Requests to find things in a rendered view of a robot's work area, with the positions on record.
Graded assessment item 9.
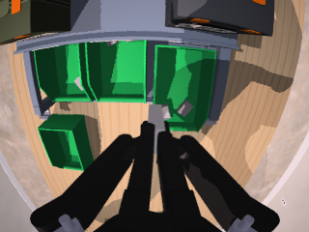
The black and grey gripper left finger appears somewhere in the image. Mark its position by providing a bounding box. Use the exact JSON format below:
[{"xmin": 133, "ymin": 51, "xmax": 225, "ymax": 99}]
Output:
[{"xmin": 30, "ymin": 104, "xmax": 156, "ymax": 232}]

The green bin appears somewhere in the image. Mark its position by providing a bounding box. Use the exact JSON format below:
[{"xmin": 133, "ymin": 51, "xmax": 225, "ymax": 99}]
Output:
[
  {"xmin": 34, "ymin": 43, "xmax": 95, "ymax": 102},
  {"xmin": 153, "ymin": 44, "xmax": 217, "ymax": 132},
  {"xmin": 85, "ymin": 40, "xmax": 148, "ymax": 103},
  {"xmin": 38, "ymin": 114, "xmax": 94, "ymax": 171}
]

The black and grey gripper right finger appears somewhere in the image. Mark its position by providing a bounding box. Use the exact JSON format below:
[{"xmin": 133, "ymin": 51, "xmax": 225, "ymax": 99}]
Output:
[{"xmin": 155, "ymin": 104, "xmax": 280, "ymax": 232}]

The grey metal shelf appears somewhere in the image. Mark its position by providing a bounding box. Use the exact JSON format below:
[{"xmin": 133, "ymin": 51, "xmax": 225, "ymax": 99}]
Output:
[{"xmin": 14, "ymin": 0, "xmax": 239, "ymax": 126}]

